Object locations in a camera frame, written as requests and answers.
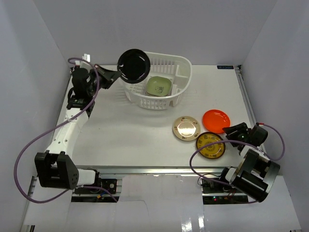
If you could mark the brown yellow round plate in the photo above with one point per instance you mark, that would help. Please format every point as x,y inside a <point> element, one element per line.
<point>214,151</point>

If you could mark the black round plate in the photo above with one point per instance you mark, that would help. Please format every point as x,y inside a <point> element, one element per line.
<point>134,66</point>

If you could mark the beige round calligraphy plate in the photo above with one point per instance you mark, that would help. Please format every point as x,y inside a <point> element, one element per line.
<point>186,128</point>

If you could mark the orange round plate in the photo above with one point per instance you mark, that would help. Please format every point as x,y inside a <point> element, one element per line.
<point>215,120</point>

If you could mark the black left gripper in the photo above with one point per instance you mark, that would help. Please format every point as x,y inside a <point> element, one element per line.
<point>103,76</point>

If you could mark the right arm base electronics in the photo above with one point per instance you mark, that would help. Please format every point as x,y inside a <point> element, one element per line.
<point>215,193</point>

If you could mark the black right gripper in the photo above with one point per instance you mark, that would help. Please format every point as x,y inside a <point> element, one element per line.
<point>240,128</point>

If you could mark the white plastic dish basket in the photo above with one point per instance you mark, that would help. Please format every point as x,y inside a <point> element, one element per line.
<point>175,68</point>

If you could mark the right blue corner label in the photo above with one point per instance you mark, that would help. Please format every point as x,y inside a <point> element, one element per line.
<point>225,67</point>

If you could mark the green square panda plate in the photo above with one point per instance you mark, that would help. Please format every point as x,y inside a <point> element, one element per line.
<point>158,86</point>

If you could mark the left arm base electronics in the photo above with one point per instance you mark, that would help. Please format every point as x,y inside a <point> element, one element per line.
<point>102,191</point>

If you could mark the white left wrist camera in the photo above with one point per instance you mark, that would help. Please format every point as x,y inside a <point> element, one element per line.
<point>84,60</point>

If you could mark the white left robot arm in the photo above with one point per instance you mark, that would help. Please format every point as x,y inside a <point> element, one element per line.
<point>55,167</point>

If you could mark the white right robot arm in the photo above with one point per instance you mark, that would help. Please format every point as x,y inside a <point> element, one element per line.
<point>256,172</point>

